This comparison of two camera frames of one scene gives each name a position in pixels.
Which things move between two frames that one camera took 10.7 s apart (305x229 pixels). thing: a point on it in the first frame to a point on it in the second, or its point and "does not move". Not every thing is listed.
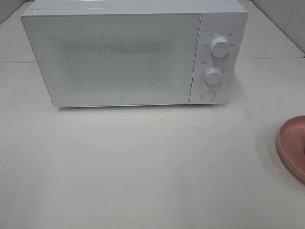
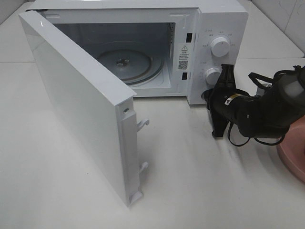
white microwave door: [97, 59] to [100, 108]
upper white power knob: [219, 46] does not move
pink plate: [291, 140] does not move
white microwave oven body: [221, 31] does not move
